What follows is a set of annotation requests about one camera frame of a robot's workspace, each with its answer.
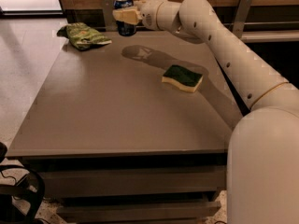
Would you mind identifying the horizontal metal rail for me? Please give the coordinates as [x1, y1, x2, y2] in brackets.
[93, 21, 299, 31]

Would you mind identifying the black chair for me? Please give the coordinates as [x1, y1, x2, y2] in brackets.
[0, 141, 47, 224]

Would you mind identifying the metal bracket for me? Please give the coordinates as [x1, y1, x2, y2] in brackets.
[101, 0, 118, 32]
[232, 0, 252, 38]

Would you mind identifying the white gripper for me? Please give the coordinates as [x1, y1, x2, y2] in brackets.
[112, 0, 165, 30]

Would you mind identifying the grey drawer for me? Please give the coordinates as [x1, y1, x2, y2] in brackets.
[57, 202, 221, 223]
[40, 165, 226, 198]

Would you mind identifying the grey upper drawer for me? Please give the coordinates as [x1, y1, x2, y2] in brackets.
[40, 165, 226, 198]

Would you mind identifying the grey lower drawer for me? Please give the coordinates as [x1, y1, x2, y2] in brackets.
[57, 202, 221, 223]

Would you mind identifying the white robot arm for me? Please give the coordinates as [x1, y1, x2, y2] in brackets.
[113, 0, 299, 224]

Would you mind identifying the right metal bracket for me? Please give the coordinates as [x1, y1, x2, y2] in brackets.
[232, 0, 252, 38]

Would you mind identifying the blue pepsi can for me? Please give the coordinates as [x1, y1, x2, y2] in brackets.
[113, 0, 137, 36]

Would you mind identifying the green and yellow sponge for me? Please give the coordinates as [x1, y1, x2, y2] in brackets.
[162, 64, 203, 93]

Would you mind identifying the green jalapeno chip bag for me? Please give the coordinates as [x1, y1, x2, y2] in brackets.
[57, 22, 112, 50]

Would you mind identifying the left metal bracket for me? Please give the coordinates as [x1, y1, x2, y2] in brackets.
[101, 0, 118, 32]

